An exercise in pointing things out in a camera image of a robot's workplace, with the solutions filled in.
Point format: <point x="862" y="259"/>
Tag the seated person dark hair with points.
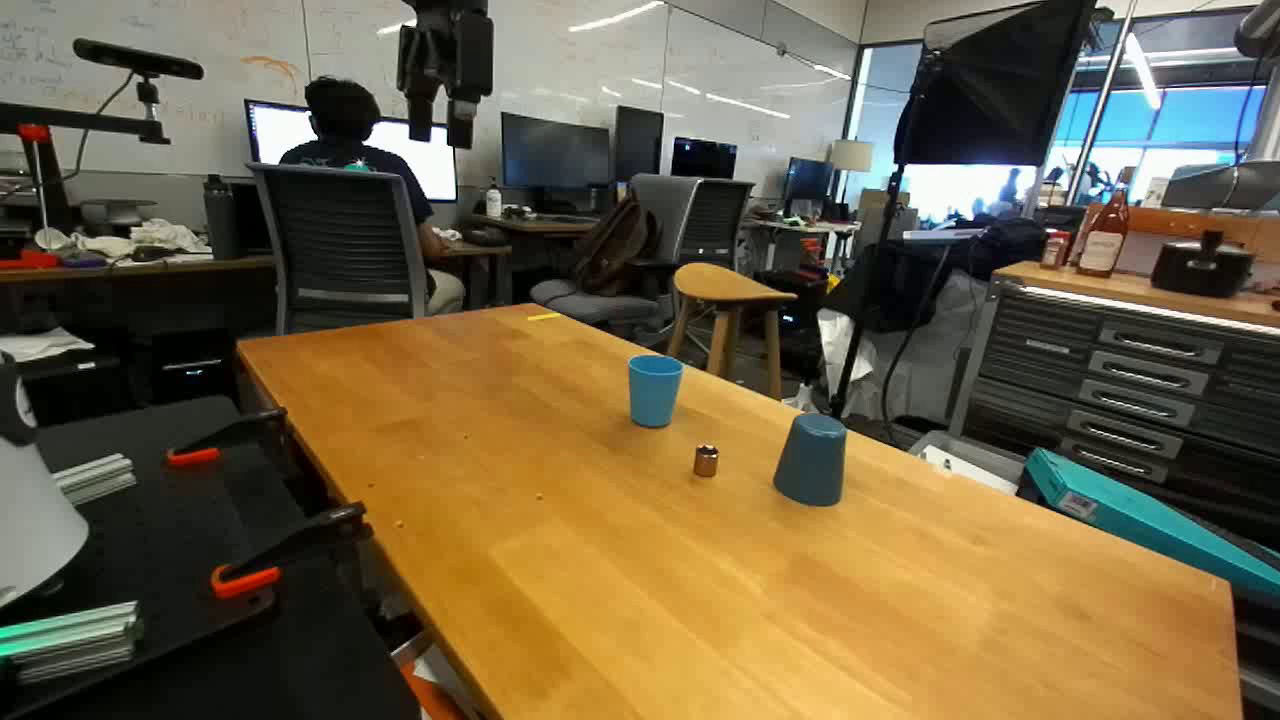
<point x="340" y="122"/>

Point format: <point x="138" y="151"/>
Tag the upper orange-tipped black clamp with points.
<point x="205" y="450"/>

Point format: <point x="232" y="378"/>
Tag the wooden stool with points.
<point x="729" y="297"/>

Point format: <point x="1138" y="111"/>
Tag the lower orange-tipped black clamp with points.
<point x="265" y="565"/>

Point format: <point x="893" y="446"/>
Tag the small metal cylinder object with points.
<point x="705" y="462"/>

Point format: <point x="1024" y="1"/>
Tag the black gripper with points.
<point x="445" y="48"/>

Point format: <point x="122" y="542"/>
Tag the black softbox light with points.
<point x="989" y="86"/>

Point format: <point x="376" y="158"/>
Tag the black camera on stand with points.
<point x="145" y="70"/>

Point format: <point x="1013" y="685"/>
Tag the black device on cabinet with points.
<point x="1205" y="266"/>

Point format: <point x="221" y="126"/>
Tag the orange-tipped black clamp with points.
<point x="205" y="450"/>
<point x="265" y="565"/>

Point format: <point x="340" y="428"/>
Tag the dark blue upside-down cup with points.
<point x="815" y="462"/>

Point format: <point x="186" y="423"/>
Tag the grey mesh office chair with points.
<point x="345" y="245"/>

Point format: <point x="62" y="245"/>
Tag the grey drawer cabinet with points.
<point x="1159" y="391"/>

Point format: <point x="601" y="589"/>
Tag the green aluminium bars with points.
<point x="69" y="641"/>

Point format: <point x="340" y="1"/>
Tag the light blue upright cup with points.
<point x="652" y="387"/>

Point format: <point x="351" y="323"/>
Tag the bright computer monitor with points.
<point x="281" y="126"/>

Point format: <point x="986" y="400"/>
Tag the dark computer monitor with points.
<point x="552" y="162"/>

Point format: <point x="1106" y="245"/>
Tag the teal flat case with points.
<point x="1150" y="523"/>

